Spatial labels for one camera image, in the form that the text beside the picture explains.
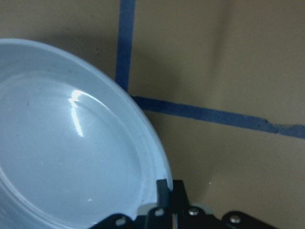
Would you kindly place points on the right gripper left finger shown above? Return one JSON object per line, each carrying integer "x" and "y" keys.
{"x": 159, "y": 217}

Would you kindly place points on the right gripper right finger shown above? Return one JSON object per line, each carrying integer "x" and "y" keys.
{"x": 192, "y": 217}

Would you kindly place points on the blue plate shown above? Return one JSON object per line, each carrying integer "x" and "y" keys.
{"x": 74, "y": 146}

